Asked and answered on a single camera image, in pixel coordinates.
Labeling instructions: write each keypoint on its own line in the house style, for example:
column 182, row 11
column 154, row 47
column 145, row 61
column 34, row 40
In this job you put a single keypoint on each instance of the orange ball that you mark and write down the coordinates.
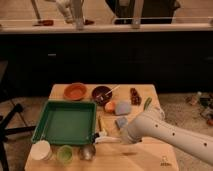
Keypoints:
column 110, row 107

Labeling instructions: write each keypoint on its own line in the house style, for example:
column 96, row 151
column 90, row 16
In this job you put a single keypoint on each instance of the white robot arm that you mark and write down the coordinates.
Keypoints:
column 151, row 123

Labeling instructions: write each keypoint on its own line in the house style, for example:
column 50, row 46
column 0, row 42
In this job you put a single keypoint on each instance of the dark brown chocolate piece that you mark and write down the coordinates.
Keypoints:
column 135, row 97

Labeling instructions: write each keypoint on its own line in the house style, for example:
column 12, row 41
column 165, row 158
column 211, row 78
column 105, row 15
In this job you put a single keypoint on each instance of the green plastic cup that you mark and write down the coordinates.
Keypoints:
column 64, row 154

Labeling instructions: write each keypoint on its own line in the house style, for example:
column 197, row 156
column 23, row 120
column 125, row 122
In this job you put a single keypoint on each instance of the white stick in bowl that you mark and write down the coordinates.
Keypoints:
column 114, row 88

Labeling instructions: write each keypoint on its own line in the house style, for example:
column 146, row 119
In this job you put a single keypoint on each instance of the white plastic cup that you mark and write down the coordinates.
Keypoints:
column 41, row 150

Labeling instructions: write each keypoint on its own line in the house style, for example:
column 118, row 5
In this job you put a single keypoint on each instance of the white dish brush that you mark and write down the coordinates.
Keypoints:
column 102, row 137

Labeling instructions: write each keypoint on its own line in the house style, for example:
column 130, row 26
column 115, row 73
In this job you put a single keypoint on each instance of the small metal cup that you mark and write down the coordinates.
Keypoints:
column 87, row 152

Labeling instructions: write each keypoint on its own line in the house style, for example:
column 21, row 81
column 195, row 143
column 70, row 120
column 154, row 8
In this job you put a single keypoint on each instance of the orange red bowl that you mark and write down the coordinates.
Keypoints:
column 75, row 91

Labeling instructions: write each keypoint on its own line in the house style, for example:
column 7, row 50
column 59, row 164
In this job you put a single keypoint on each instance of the green plastic tray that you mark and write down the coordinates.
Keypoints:
column 66, row 123

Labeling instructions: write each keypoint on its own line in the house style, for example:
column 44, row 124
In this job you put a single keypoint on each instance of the dark brown bowl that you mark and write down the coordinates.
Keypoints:
column 105, row 98

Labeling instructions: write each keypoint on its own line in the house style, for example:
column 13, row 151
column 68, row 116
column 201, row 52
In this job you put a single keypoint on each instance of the beige stick toy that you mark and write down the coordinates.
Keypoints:
column 102, row 125

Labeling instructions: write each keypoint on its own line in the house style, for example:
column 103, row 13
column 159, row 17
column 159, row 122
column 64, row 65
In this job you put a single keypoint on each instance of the blue sponge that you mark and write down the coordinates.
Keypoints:
column 121, row 122

